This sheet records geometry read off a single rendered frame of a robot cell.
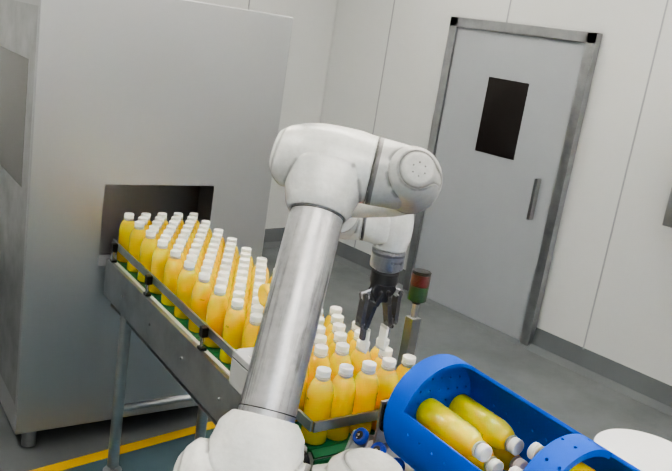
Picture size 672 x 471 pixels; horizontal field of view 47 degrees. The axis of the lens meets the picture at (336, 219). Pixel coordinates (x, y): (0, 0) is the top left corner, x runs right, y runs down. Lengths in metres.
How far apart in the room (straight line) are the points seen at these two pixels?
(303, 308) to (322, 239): 0.13
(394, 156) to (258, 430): 0.53
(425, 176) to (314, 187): 0.20
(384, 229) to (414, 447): 0.54
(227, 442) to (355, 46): 5.80
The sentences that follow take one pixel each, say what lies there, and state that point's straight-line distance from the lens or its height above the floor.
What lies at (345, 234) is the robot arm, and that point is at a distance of 1.95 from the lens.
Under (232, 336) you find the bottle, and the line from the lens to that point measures 2.45.
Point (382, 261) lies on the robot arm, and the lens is 1.99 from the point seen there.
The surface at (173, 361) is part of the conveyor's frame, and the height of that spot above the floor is 0.77.
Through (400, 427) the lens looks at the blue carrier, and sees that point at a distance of 1.86.
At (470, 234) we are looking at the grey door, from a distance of 5.93.
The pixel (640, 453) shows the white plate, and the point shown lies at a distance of 2.20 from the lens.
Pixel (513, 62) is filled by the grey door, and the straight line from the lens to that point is 5.74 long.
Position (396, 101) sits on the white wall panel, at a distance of 6.48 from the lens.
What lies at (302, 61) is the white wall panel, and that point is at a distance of 6.92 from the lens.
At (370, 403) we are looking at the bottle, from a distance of 2.15.
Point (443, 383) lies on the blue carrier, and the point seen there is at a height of 1.15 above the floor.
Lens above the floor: 1.95
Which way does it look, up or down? 13 degrees down
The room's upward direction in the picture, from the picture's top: 9 degrees clockwise
